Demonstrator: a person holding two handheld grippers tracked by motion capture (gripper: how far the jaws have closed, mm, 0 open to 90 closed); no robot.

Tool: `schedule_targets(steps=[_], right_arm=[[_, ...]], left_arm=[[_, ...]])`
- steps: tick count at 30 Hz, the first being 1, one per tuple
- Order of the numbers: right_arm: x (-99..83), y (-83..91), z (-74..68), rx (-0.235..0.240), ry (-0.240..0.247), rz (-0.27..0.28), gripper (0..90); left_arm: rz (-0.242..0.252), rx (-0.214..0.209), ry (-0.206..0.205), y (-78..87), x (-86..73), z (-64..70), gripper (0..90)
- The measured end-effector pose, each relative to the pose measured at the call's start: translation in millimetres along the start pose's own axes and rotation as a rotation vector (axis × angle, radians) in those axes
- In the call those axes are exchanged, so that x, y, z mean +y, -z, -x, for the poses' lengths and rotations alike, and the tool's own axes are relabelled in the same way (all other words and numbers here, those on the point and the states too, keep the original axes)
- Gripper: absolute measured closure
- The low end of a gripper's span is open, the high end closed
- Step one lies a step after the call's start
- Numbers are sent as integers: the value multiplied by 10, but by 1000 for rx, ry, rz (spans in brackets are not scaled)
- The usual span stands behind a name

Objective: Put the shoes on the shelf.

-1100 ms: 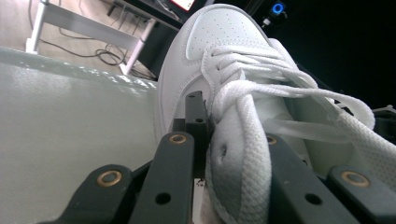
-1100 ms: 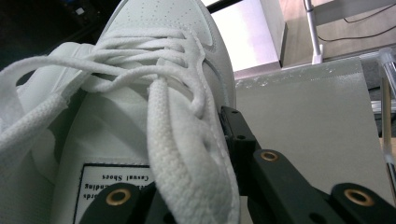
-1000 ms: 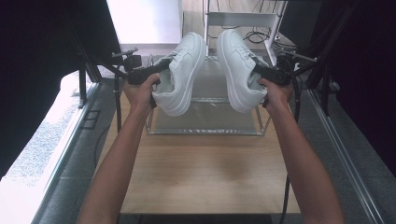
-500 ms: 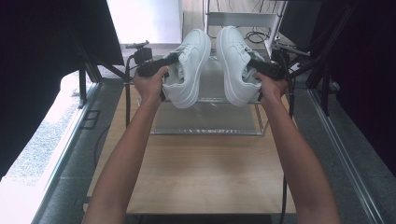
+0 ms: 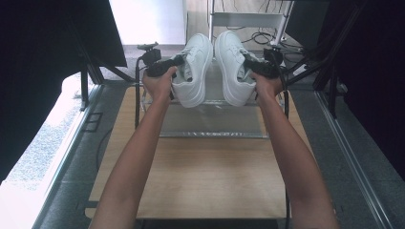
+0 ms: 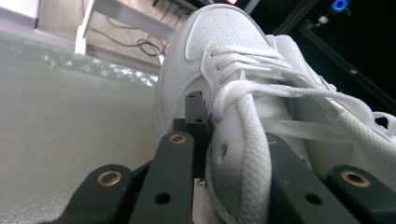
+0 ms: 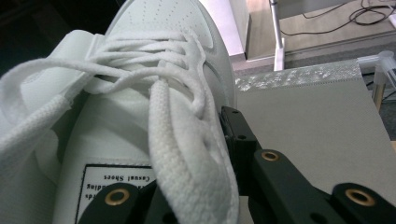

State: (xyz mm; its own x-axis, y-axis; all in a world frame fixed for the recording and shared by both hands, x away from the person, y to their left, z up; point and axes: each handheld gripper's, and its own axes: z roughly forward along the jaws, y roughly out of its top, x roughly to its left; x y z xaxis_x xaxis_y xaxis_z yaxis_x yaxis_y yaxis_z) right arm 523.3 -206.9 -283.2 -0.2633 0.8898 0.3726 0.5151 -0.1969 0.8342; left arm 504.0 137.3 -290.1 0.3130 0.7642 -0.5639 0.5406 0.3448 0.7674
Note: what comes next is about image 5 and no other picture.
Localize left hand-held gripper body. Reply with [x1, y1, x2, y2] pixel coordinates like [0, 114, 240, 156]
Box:
[137, 41, 180, 79]

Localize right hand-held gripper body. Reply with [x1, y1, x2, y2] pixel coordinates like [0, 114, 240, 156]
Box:
[251, 45, 285, 80]

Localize white sneaker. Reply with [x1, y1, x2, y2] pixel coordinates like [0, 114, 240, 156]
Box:
[171, 32, 215, 109]
[213, 30, 260, 108]

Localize grey two-tier shoe rack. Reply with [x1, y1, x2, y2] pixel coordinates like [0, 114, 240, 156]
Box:
[140, 55, 286, 140]

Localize person's left hand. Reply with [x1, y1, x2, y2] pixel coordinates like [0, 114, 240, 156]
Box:
[141, 65, 179, 103]

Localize person's right hand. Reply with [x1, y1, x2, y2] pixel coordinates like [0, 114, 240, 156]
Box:
[249, 72, 285, 109]

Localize white power strip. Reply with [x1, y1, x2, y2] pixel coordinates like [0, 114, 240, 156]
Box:
[291, 63, 309, 77]

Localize black metal stand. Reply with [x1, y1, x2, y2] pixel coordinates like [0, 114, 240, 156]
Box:
[276, 0, 367, 119]
[65, 22, 141, 113]

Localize black curtain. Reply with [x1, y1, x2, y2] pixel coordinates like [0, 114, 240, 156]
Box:
[285, 0, 405, 180]
[0, 0, 128, 185]

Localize black floor cables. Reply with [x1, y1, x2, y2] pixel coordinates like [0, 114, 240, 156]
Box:
[212, 25, 308, 55]

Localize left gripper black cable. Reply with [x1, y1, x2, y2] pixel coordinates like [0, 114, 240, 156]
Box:
[95, 55, 148, 175]

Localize white metal desk frame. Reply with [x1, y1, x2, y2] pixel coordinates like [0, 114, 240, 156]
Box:
[206, 0, 294, 70]

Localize aluminium floor rail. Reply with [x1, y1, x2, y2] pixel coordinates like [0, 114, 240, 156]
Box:
[314, 90, 397, 229]
[31, 83, 104, 229]

